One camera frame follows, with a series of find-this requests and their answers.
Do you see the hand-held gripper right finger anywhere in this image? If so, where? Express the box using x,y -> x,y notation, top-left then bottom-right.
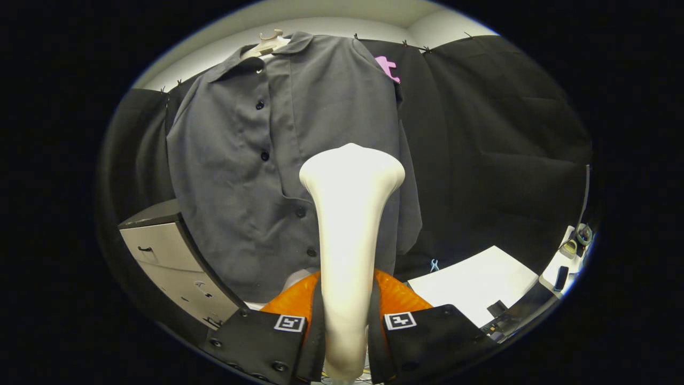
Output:
367,268 -> 499,385

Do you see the white side table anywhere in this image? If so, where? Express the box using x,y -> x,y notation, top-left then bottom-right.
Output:
407,245 -> 540,328

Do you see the cream plastic clothes hanger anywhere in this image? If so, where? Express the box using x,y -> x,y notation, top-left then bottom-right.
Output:
240,29 -> 290,60

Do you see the white garment steamer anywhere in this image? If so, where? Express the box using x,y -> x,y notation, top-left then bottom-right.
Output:
299,142 -> 406,382

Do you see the grey button-up shirt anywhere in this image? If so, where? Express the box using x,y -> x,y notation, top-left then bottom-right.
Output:
166,30 -> 423,304

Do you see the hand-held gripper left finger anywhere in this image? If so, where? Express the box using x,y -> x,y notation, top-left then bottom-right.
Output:
200,270 -> 327,385

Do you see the grey drawer cabinet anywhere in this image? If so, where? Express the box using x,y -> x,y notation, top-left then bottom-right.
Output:
118,198 -> 248,331

